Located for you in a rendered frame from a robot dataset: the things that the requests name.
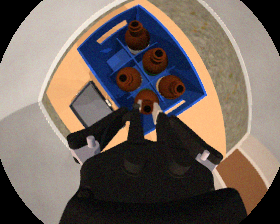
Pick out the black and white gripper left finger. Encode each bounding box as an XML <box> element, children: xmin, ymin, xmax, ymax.
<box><xmin>67</xmin><ymin>100</ymin><xmax>148</xmax><ymax>173</ymax></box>

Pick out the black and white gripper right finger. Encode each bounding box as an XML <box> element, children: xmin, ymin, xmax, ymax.
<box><xmin>152</xmin><ymin>102</ymin><xmax>223</xmax><ymax>175</ymax></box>

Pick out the grey rectangular tray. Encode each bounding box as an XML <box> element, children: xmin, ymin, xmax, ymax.
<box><xmin>69</xmin><ymin>81</ymin><xmax>115</xmax><ymax>128</ymax></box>

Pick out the blue plastic crate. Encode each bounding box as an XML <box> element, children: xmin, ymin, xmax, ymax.
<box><xmin>77</xmin><ymin>4</ymin><xmax>207</xmax><ymax>117</ymax></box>

